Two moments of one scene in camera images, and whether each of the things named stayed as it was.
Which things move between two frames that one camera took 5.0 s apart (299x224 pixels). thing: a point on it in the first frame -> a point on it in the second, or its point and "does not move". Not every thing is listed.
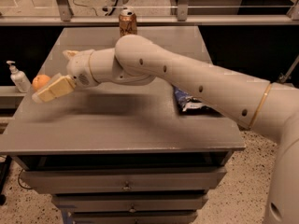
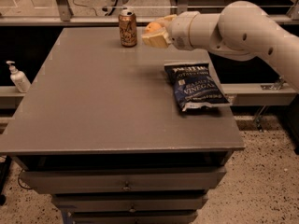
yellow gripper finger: (71, 53) -> (166, 19)
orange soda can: (127, 22) does not move
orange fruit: (40, 81) -> (153, 26)
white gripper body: (78, 68) -> (177, 32)
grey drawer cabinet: (119, 152) does not move
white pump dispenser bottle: (19, 77) does not move
